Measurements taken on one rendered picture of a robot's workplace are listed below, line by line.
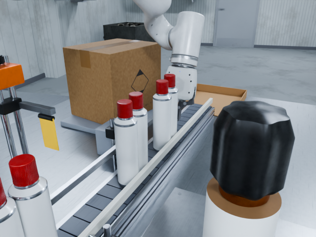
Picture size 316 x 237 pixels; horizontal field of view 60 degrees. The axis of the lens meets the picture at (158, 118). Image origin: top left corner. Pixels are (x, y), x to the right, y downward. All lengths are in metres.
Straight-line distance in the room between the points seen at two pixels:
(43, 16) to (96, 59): 4.12
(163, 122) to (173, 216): 0.27
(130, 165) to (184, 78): 0.34
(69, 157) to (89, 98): 0.26
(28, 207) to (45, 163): 0.48
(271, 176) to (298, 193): 0.50
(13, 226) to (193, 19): 0.69
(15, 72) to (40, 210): 0.20
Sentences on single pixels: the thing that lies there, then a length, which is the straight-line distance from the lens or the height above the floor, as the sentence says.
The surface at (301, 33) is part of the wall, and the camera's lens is 8.62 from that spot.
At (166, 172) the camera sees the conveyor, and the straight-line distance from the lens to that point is 0.75.
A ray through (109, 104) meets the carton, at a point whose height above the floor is 0.94.
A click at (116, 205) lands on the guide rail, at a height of 0.91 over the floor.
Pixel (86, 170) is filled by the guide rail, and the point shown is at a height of 0.96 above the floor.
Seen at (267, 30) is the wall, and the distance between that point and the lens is 8.47.
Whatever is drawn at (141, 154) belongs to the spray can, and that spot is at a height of 0.94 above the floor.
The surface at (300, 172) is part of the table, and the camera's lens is 0.89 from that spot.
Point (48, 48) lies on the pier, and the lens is 5.12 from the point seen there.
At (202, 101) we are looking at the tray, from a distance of 1.33.
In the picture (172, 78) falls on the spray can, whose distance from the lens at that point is 0.78.
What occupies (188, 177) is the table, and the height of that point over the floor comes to 0.83.
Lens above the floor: 1.29
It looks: 24 degrees down
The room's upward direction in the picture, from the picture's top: straight up
